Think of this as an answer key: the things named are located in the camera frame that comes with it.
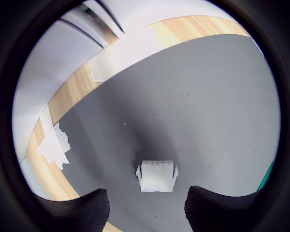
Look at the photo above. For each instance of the round green lid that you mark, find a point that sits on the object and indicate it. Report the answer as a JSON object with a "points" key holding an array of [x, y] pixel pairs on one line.
{"points": [[267, 178]]}

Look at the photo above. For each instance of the white tape strip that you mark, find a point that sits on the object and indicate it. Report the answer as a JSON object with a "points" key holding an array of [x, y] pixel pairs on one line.
{"points": [[120, 52]]}

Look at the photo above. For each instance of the dark grey mat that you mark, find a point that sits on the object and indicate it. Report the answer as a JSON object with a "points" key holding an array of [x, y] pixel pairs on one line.
{"points": [[183, 108]]}

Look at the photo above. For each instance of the white partition panel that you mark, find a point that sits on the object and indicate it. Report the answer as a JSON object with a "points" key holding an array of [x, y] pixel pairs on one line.
{"points": [[50, 67], [159, 12]]}

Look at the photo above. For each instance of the small white plastic terminal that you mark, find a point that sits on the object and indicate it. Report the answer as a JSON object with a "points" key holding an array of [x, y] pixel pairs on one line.
{"points": [[155, 176]]}

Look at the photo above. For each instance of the white tape cross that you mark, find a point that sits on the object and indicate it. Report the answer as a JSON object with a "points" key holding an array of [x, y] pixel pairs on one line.
{"points": [[54, 147]]}

